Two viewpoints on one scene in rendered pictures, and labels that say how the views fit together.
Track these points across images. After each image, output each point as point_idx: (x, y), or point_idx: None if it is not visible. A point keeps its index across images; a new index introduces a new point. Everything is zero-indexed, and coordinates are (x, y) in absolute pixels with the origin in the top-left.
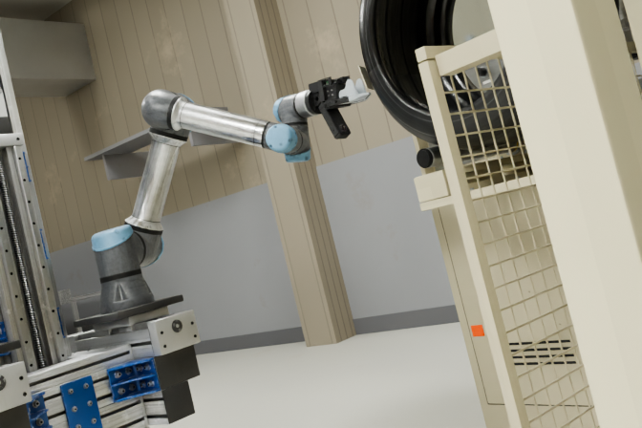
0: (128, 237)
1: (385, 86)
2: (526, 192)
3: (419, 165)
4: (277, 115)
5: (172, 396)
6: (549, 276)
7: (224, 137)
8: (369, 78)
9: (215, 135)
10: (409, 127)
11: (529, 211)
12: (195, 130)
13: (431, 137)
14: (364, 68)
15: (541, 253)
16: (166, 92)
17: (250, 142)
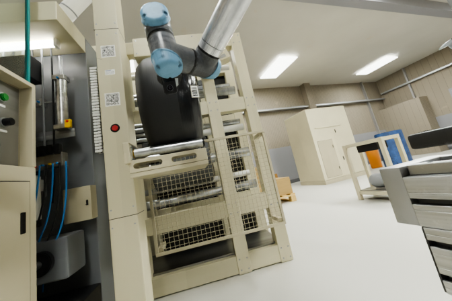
0: None
1: (200, 104)
2: (4, 204)
3: (204, 144)
4: (169, 20)
5: None
6: (3, 293)
7: (238, 23)
8: (191, 91)
9: (243, 12)
10: (200, 126)
11: (1, 223)
12: None
13: (200, 136)
14: (191, 86)
15: (1, 268)
16: None
17: (224, 48)
